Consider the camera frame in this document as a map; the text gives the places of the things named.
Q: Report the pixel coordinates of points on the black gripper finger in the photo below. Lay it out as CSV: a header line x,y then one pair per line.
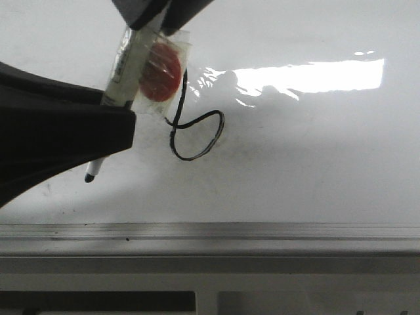
x,y
48,127
154,11

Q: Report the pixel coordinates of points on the red disc taped to marker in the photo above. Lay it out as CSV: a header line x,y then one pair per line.
x,y
162,74

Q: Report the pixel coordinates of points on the white black-tipped whiteboard marker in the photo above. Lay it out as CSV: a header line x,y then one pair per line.
x,y
131,57

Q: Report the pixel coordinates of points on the white glossy whiteboard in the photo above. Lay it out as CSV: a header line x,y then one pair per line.
x,y
321,101

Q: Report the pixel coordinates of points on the grey table edge with slots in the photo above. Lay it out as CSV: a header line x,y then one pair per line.
x,y
213,285

